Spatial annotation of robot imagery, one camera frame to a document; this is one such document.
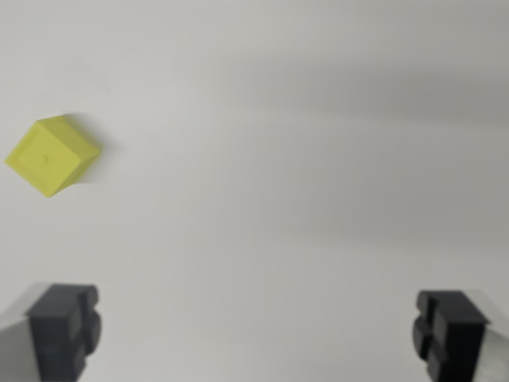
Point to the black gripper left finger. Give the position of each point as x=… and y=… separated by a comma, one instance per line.
x=55, y=334

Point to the yellow cube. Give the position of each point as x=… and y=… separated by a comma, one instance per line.
x=49, y=157

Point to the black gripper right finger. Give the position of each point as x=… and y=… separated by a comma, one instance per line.
x=457, y=338

